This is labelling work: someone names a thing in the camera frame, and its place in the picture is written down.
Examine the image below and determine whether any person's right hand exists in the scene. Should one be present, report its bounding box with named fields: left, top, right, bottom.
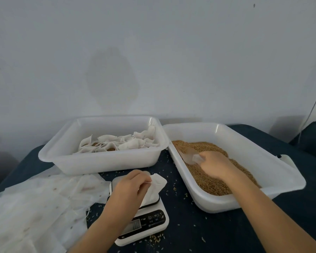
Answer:
left=193, top=151, right=239, bottom=180

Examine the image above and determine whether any person's left hand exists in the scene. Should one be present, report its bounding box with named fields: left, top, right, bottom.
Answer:
left=101, top=169, right=153, bottom=230

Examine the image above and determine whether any brown grain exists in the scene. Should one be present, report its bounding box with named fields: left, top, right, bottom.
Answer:
left=172, top=140, right=262, bottom=196

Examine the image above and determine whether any clear plastic scoop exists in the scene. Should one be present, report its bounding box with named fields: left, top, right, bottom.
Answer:
left=178, top=147, right=205, bottom=166

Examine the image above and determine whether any white mesh bag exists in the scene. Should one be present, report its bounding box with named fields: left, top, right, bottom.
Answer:
left=140, top=173, right=168, bottom=208

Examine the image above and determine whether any white tray of grain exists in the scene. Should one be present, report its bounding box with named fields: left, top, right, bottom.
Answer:
left=162, top=122, right=307, bottom=214

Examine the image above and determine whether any white plastic tub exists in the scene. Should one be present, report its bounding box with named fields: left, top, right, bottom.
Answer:
left=38, top=115, right=170, bottom=175

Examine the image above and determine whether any pile of white bags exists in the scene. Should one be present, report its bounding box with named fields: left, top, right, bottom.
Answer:
left=0, top=166, right=112, bottom=253

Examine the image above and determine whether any person's right forearm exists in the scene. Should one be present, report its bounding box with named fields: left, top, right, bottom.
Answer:
left=224, top=168, right=316, bottom=253

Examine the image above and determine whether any white digital kitchen scale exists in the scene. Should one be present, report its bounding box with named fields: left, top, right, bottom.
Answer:
left=110, top=174, right=170, bottom=247

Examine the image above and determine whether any dark blue tablecloth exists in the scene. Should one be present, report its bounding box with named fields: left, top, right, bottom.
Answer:
left=0, top=124, right=316, bottom=253

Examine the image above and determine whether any dark blue covered furniture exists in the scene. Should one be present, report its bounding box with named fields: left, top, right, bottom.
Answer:
left=290, top=120, right=316, bottom=161

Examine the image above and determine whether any white cable on wall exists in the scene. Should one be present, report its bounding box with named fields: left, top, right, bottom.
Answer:
left=300, top=76, right=316, bottom=132

